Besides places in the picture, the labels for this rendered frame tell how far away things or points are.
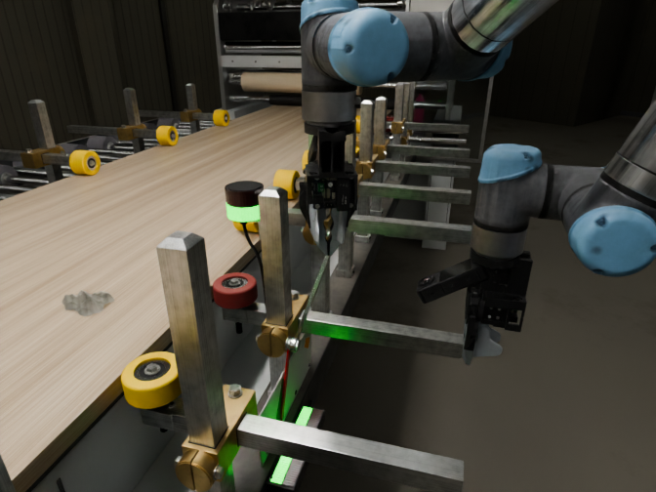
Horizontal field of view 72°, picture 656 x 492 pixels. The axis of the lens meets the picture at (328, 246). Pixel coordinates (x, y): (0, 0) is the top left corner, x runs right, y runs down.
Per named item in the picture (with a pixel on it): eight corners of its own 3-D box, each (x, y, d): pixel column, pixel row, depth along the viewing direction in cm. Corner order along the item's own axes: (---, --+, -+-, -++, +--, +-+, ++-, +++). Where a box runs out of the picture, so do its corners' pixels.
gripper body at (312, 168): (305, 216, 64) (303, 129, 59) (303, 197, 72) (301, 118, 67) (358, 215, 64) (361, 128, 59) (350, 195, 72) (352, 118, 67)
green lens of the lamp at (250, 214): (270, 210, 74) (270, 197, 73) (256, 223, 69) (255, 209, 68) (237, 207, 76) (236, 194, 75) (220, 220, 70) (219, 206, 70)
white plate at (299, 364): (312, 363, 94) (311, 323, 90) (264, 468, 71) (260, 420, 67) (309, 363, 94) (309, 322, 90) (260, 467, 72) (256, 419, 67)
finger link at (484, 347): (498, 380, 73) (507, 332, 69) (460, 373, 75) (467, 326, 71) (497, 367, 76) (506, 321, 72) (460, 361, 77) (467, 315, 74)
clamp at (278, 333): (309, 317, 88) (308, 295, 86) (285, 360, 77) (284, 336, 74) (282, 312, 90) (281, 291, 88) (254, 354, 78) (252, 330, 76)
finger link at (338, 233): (330, 267, 69) (331, 211, 66) (327, 251, 75) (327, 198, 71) (350, 267, 70) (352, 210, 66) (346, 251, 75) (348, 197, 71)
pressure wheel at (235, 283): (266, 323, 91) (263, 272, 86) (249, 348, 84) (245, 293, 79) (229, 317, 93) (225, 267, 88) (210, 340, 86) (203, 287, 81)
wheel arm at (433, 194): (469, 201, 118) (471, 187, 116) (470, 205, 115) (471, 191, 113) (288, 185, 130) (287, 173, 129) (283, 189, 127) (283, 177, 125)
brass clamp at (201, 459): (262, 417, 67) (260, 389, 65) (218, 498, 55) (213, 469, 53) (224, 408, 68) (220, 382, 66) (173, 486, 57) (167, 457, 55)
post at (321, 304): (329, 320, 109) (330, 115, 89) (325, 328, 106) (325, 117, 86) (315, 318, 110) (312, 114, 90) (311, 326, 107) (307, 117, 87)
